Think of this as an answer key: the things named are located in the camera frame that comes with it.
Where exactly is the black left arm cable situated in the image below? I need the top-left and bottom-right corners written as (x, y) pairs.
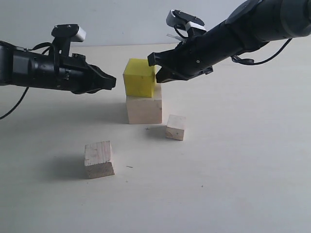
top-left (0, 42), bottom-right (56, 120)

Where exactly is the large pale wooden cube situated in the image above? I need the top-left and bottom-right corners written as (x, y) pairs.
top-left (126, 84), bottom-right (162, 124)

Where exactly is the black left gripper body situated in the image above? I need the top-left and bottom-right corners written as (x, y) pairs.
top-left (31, 54), bottom-right (97, 94)

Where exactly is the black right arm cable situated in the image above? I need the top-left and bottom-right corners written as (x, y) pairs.
top-left (230, 37), bottom-right (294, 66)

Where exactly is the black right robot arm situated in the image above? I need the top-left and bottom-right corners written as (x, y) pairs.
top-left (147, 0), bottom-right (311, 83)

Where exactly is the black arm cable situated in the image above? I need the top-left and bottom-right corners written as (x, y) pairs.
top-left (230, 37), bottom-right (294, 66)
top-left (0, 42), bottom-right (56, 120)

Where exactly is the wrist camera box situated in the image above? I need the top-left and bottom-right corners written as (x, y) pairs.
top-left (166, 10), bottom-right (207, 42)
top-left (51, 24), bottom-right (86, 57)

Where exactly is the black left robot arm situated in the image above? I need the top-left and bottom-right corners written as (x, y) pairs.
top-left (0, 41), bottom-right (116, 95)

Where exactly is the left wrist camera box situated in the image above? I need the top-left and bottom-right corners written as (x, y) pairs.
top-left (51, 24), bottom-right (86, 57)

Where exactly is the yellow cube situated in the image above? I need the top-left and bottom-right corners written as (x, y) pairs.
top-left (123, 58), bottom-right (156, 98)

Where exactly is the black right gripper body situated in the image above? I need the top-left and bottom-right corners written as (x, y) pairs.
top-left (174, 31), bottom-right (241, 79)

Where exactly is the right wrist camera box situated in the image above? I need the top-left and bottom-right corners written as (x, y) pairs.
top-left (166, 10), bottom-right (207, 42)

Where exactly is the small wooden cube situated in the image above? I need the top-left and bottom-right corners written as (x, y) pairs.
top-left (165, 115), bottom-right (186, 141)

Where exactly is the medium wooden cube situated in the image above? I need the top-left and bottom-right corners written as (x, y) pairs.
top-left (84, 141), bottom-right (115, 179)

